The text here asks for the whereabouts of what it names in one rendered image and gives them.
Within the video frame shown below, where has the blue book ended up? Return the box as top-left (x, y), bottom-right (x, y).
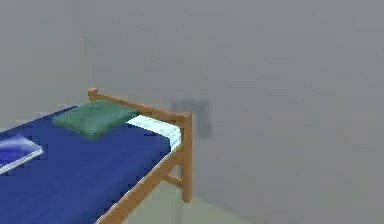
top-left (0, 133), bottom-right (44, 175)

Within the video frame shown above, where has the green pillow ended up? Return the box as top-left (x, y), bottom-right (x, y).
top-left (52, 100), bottom-right (140, 141)

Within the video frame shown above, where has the wooden bed with blue cover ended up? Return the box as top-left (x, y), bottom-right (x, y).
top-left (0, 87), bottom-right (194, 224)

